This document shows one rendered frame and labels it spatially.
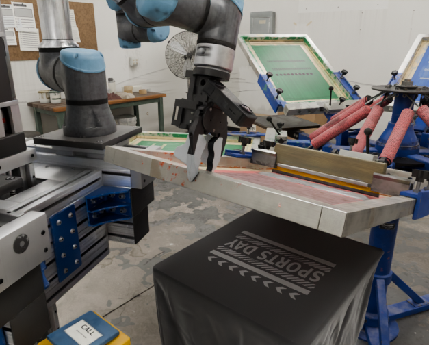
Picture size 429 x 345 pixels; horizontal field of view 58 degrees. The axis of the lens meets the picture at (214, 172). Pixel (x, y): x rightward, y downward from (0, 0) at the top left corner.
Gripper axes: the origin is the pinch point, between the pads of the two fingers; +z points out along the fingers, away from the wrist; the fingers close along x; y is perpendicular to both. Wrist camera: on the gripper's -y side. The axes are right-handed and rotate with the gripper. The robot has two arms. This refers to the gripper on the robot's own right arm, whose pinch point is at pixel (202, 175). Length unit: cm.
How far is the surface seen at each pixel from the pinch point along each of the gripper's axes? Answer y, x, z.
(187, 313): 8.9, -14.5, 36.8
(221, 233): 19.2, -37.4, 22.0
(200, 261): 13.5, -22.1, 26.4
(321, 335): -22.4, -20.7, 29.2
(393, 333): -13, -168, 83
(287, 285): -9.5, -27.6, 24.8
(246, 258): 5.0, -31.1, 23.8
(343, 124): 19, -118, -21
